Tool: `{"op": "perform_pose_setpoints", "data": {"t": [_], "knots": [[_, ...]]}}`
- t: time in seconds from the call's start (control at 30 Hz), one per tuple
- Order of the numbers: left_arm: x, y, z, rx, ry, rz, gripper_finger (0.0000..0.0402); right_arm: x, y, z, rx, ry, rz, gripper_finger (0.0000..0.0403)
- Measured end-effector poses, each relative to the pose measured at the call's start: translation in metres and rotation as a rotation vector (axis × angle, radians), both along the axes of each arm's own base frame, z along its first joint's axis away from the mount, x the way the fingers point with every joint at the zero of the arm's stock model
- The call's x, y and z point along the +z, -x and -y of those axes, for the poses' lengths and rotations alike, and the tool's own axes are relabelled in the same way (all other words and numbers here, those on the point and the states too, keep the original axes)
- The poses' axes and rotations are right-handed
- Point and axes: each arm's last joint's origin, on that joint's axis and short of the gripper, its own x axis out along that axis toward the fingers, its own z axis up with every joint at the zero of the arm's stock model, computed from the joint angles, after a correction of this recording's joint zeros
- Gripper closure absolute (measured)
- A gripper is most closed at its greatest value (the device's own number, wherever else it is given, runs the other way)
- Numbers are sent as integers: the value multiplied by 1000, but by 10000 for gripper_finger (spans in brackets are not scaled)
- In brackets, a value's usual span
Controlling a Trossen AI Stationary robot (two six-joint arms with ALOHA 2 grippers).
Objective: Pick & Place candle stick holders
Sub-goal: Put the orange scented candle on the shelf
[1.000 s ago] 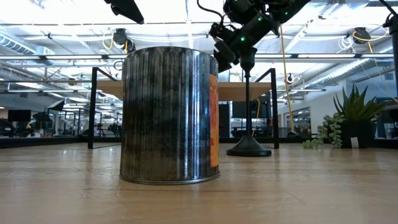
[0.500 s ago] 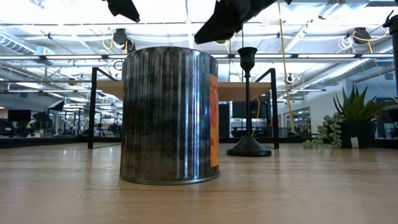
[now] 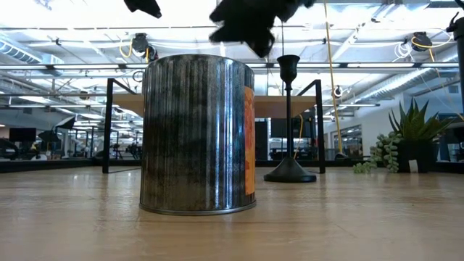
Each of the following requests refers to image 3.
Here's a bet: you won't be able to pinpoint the short yellow hanging cable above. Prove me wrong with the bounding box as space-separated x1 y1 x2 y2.
292 114 304 160

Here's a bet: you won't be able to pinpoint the potted green succulent plant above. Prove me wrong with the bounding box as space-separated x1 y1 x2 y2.
352 97 456 175

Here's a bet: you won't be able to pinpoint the silver ventilation duct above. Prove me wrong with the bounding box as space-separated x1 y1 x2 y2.
0 38 65 67
376 54 464 99

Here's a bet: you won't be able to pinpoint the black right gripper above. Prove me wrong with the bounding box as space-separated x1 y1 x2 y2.
209 0 316 58

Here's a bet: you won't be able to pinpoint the black candlestick holder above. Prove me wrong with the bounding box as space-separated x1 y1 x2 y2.
263 54 318 183

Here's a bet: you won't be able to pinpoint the black monitor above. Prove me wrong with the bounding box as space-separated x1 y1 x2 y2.
9 127 37 143

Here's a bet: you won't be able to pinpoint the black vertical stand pole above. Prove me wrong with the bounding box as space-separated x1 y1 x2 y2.
446 12 464 114

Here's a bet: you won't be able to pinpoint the black studio softbox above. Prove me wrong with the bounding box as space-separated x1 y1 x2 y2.
38 129 61 144
54 115 77 131

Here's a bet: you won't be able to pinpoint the long yellow cable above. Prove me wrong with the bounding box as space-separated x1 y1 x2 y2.
323 0 349 161

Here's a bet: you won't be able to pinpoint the wooden shelf riser black legs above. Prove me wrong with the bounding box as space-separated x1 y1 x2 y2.
101 78 326 175

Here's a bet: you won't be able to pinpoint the white coiled cable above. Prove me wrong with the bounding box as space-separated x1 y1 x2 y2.
394 41 413 61

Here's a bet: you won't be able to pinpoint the black cabinet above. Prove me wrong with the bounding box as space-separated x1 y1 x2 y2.
255 119 271 161

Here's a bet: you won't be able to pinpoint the orange candle jar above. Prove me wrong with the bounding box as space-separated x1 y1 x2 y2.
138 53 257 217

